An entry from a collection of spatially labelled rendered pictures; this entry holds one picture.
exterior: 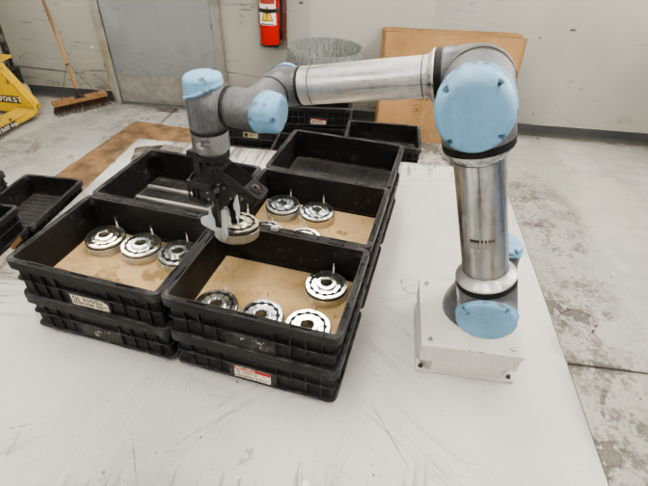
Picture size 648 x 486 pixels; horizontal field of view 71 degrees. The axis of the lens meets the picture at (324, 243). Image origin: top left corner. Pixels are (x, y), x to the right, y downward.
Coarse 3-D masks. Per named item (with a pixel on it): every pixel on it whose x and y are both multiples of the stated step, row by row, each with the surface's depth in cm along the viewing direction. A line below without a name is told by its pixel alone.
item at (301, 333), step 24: (312, 240) 113; (192, 264) 106; (360, 264) 106; (168, 288) 98; (192, 312) 96; (216, 312) 94; (240, 312) 93; (288, 336) 92; (312, 336) 90; (336, 336) 89
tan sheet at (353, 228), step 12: (264, 204) 143; (300, 204) 144; (264, 216) 138; (336, 216) 139; (348, 216) 139; (360, 216) 140; (288, 228) 134; (324, 228) 134; (336, 228) 134; (348, 228) 135; (360, 228) 135; (348, 240) 130; (360, 240) 130
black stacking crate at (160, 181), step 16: (144, 160) 146; (160, 160) 150; (176, 160) 148; (192, 160) 146; (128, 176) 140; (144, 176) 148; (160, 176) 154; (176, 176) 152; (112, 192) 134; (128, 192) 141; (144, 192) 147; (160, 192) 147
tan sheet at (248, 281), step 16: (224, 272) 118; (240, 272) 118; (256, 272) 118; (272, 272) 118; (288, 272) 118; (304, 272) 119; (208, 288) 113; (224, 288) 113; (240, 288) 113; (256, 288) 113; (272, 288) 114; (288, 288) 114; (304, 288) 114; (240, 304) 109; (288, 304) 109; (304, 304) 110; (336, 320) 106
